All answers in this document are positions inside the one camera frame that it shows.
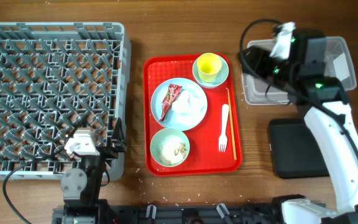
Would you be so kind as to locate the red snack wrapper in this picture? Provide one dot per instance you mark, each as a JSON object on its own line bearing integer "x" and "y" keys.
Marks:
{"x": 172, "y": 93}

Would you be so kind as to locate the white label on bin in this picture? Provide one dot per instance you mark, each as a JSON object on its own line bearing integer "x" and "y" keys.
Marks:
{"x": 341, "y": 67}

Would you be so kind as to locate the black rectangular tray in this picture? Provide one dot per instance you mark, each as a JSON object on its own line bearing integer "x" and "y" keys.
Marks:
{"x": 295, "y": 153}

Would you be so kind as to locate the white plastic fork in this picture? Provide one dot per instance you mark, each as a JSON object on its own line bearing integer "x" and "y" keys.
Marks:
{"x": 223, "y": 138}

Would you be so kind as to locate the small green saucer bowl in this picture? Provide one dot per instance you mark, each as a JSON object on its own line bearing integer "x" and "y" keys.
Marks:
{"x": 220, "y": 78}

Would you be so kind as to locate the grey plastic dishwasher rack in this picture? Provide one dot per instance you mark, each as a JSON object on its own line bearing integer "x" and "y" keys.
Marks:
{"x": 53, "y": 75}

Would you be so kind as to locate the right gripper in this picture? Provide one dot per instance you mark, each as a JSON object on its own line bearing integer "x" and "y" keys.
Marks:
{"x": 255, "y": 58}

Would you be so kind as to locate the white paper napkin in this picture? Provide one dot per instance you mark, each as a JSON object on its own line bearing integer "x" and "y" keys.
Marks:
{"x": 188, "y": 103}

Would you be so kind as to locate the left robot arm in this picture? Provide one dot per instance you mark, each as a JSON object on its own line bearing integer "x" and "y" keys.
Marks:
{"x": 81, "y": 186}

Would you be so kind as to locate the yellow plastic cup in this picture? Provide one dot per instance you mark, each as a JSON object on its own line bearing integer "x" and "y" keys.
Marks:
{"x": 208, "y": 65}

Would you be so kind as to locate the wooden chopstick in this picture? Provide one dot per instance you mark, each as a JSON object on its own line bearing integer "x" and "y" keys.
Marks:
{"x": 231, "y": 126}

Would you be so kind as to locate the green bowl with rice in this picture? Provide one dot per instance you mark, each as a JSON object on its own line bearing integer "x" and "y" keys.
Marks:
{"x": 169, "y": 147}

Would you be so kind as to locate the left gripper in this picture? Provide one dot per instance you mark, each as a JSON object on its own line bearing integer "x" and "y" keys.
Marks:
{"x": 117, "y": 139}

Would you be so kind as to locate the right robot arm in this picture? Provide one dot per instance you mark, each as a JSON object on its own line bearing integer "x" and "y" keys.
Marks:
{"x": 296, "y": 65}

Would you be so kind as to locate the light blue round plate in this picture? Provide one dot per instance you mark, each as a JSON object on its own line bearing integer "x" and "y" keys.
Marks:
{"x": 183, "y": 122}

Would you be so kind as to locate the red plastic serving tray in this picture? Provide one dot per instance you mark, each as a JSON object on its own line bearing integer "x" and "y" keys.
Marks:
{"x": 204, "y": 157}

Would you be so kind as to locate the clear plastic waste bin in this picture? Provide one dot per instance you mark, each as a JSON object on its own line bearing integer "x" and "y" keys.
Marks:
{"x": 254, "y": 90}

